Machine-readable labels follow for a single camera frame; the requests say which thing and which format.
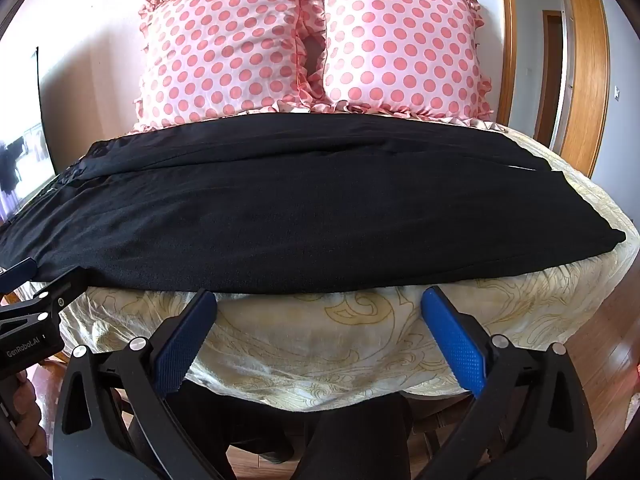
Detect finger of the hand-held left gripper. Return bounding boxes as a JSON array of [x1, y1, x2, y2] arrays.
[[0, 257, 39, 294], [0, 267, 92, 342]]

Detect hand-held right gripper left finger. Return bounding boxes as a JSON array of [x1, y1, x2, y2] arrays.
[[52, 288, 237, 480]]

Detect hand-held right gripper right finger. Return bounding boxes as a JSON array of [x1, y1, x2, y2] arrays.
[[420, 285, 598, 480]]

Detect black pants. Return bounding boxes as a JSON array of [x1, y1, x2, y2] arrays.
[[0, 112, 629, 295]]

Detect person's left hand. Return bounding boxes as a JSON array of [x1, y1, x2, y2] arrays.
[[12, 367, 43, 442]]

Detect person's left leg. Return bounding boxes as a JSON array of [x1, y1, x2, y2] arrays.
[[169, 384, 302, 480]]

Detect person's leg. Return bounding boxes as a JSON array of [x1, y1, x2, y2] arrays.
[[169, 384, 302, 480], [289, 391, 417, 480]]

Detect window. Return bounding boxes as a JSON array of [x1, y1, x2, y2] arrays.
[[0, 47, 57, 203]]

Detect cream patterned bedspread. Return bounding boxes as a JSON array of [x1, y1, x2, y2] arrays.
[[29, 119, 640, 412]]

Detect person's right leg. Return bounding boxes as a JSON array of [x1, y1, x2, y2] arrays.
[[289, 391, 417, 480]]

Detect brown hallway door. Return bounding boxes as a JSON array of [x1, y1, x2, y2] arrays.
[[534, 9, 564, 147]]

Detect pink polka dot pillow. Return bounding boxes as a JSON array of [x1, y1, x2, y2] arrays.
[[132, 0, 327, 129], [300, 0, 497, 125]]

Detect wooden door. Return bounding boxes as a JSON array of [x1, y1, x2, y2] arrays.
[[559, 0, 612, 182]]

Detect wooden door frame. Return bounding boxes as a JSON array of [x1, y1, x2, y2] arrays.
[[497, 0, 519, 127]]

